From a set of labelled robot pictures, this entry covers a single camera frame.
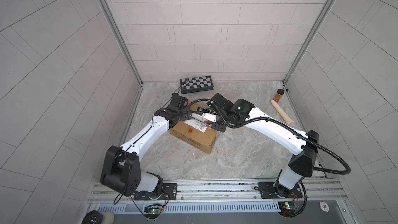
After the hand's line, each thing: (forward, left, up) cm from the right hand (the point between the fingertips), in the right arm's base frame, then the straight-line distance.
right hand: (213, 122), depth 75 cm
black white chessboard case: (+40, +8, -14) cm, 44 cm away
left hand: (+12, +14, -5) cm, 19 cm away
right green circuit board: (-34, -30, -20) cm, 50 cm away
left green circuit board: (-31, +28, -16) cm, 45 cm away
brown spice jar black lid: (+23, -45, -12) cm, 52 cm away
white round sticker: (-35, -47, -20) cm, 62 cm away
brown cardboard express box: (-1, +9, -7) cm, 11 cm away
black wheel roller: (-33, +47, -7) cm, 58 cm away
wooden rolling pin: (+6, -47, -16) cm, 50 cm away
